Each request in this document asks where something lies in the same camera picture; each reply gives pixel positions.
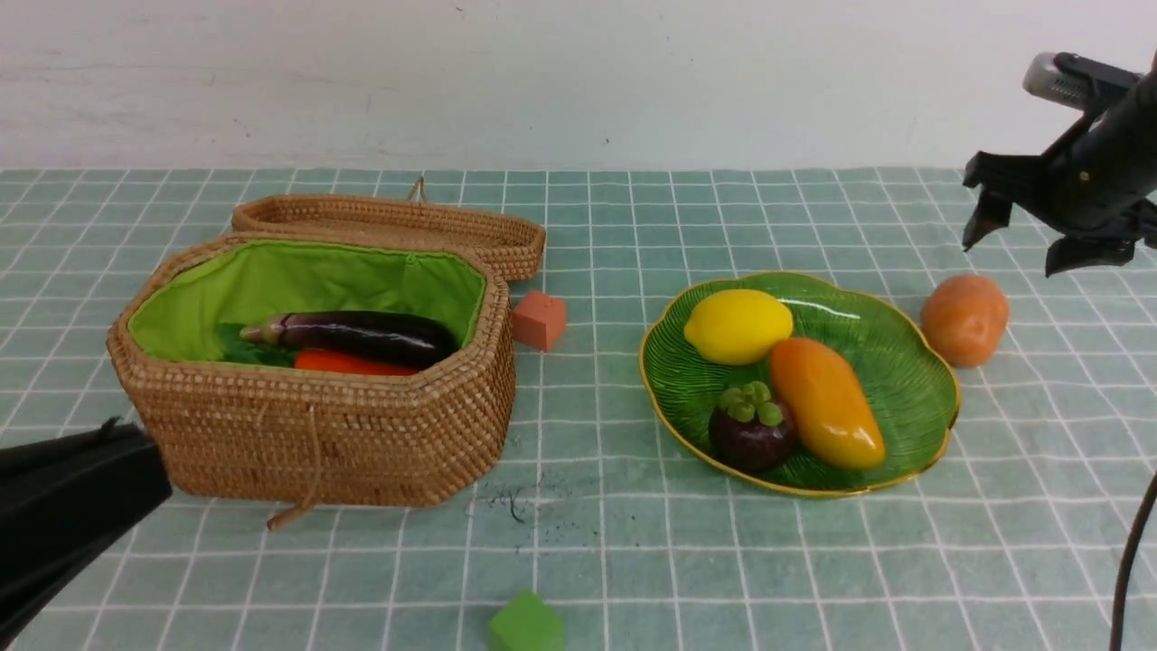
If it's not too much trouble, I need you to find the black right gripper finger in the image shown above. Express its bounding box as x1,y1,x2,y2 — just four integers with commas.
1045,236,1138,278
961,185,1016,254

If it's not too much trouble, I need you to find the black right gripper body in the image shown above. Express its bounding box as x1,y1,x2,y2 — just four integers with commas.
963,71,1156,241

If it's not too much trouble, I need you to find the brown potato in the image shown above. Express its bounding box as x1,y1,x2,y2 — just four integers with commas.
920,275,1010,368

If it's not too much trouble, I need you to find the orange yellow mango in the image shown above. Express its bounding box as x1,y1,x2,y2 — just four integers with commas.
769,336,886,471

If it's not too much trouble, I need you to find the yellow lemon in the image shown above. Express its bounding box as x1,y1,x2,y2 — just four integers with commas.
681,288,795,367

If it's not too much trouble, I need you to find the dark purple mangosteen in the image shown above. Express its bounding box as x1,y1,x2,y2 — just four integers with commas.
708,380,799,475

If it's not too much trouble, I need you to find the purple eggplant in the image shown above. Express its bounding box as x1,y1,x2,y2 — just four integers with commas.
239,310,460,371

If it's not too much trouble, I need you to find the orange carrot with leaves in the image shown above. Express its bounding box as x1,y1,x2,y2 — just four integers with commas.
216,323,419,376

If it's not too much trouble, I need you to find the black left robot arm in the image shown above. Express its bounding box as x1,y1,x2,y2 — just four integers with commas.
1,417,174,648

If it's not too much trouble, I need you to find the green leaf-shaped glass plate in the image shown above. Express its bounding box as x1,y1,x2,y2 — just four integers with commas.
639,271,960,500

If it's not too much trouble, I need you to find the teal checkered tablecloth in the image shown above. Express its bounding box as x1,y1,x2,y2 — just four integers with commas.
14,168,1154,650

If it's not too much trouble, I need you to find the woven wicker basket lid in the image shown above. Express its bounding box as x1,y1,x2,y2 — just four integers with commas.
231,180,547,281

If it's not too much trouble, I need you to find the green foam cube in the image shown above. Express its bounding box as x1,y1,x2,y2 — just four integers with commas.
488,590,566,651

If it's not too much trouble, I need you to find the woven wicker basket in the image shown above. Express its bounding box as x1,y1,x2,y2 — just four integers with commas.
106,231,516,528

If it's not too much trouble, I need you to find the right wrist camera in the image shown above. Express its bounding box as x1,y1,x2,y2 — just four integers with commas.
1023,52,1143,114

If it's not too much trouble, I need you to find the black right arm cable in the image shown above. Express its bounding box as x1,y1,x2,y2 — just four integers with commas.
1110,469,1157,651

